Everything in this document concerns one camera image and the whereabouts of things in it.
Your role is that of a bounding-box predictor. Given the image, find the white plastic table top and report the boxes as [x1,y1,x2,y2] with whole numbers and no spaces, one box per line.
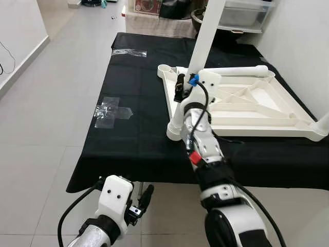
[157,64,329,142]

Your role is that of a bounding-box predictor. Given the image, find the crossed clear tape strips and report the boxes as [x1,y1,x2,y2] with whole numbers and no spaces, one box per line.
[94,97,133,129]

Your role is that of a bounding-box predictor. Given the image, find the beige bench cover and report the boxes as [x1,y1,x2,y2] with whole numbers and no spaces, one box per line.
[125,11,198,39]

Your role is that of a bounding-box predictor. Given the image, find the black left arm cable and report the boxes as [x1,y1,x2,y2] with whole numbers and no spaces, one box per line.
[57,180,103,247]

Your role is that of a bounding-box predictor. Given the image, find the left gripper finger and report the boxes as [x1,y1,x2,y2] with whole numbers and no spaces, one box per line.
[140,184,155,209]

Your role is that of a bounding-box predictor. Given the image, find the red printed carton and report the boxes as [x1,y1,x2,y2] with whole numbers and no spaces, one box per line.
[135,0,162,13]

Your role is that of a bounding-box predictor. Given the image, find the black wok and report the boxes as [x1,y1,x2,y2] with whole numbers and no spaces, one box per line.
[191,8,242,39]

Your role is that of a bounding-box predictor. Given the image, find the black coiled hose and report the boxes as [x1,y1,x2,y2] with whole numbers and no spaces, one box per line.
[80,0,106,8]

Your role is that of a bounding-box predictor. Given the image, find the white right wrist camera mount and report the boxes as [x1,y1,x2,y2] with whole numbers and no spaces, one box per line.
[194,70,223,103]

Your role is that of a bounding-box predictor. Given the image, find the black bag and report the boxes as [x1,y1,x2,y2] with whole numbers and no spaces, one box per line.
[160,0,192,20]

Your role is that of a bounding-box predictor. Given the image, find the long clear tape strip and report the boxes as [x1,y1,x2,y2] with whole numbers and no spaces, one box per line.
[112,48,148,58]

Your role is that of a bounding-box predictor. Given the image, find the black table cloth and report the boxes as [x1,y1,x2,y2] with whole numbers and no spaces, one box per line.
[66,32,329,193]

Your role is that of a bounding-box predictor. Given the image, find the clear plastic storage box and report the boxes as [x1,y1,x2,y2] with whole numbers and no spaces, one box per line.
[216,0,276,32]

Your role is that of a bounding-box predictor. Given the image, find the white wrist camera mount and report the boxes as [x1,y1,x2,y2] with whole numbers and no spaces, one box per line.
[97,175,134,228]
[194,70,223,103]

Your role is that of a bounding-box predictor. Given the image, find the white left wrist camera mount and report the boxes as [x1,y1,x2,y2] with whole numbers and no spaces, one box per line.
[97,175,134,228]

